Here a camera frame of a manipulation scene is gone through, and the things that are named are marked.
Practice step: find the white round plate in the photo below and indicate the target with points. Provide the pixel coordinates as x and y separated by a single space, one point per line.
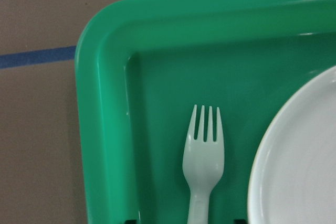
292 179

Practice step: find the green plastic tray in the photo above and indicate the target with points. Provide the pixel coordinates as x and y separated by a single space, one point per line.
141 66

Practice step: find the pale green plastic fork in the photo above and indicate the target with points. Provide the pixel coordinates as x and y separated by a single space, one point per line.
203 162

